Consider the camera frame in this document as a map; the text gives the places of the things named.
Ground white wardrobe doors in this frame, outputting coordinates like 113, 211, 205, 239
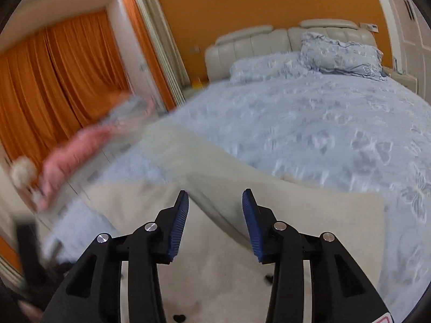
379, 0, 430, 102

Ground grey clothing item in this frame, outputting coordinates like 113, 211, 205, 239
102, 96, 158, 129

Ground blue floral pillow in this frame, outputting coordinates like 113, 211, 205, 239
300, 32, 387, 81
230, 52, 309, 84

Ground blue floral pillow left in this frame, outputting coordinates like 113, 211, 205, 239
230, 52, 309, 84

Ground blue floral pillow right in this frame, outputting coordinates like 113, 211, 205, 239
300, 32, 387, 81

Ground blue butterfly duvet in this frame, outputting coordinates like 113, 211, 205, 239
43, 75, 430, 322

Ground cream fleece garment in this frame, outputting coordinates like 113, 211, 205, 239
82, 123, 385, 322

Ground orange curtain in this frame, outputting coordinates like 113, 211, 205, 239
1, 11, 130, 167

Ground cream padded headboard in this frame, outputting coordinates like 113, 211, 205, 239
204, 18, 419, 92

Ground pink clothing item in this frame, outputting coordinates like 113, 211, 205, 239
36, 124, 120, 212

